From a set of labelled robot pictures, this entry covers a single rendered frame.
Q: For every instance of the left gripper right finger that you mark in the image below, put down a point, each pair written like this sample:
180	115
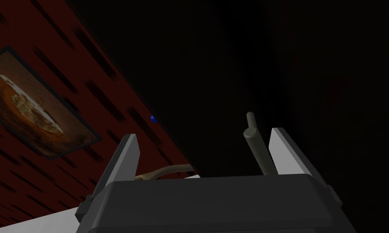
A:
286	157

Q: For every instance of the small blue knob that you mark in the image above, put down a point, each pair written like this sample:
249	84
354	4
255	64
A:
153	119

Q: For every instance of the black cupboard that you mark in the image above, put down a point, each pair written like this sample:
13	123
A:
265	71

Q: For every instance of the framed brown wall picture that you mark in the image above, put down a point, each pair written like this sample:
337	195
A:
30	103

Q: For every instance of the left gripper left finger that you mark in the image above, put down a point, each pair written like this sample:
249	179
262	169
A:
124	165

